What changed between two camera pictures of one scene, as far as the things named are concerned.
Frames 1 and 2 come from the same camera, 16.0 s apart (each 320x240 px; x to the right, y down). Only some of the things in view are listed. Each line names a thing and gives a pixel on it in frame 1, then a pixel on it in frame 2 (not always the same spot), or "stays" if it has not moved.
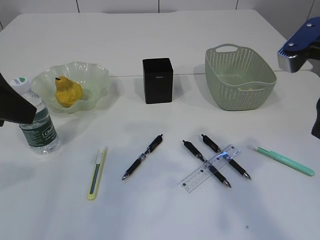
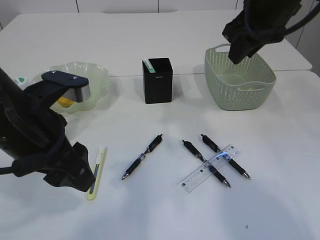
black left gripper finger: (14, 106) -> (66, 165)
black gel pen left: (156, 142) stays
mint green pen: (285, 160) -> (150, 67)
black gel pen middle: (208, 164) stays
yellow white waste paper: (245, 89) stays
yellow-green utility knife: (94, 185) stays
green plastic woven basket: (240, 78) stays
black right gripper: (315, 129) -> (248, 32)
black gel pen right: (230, 160) stays
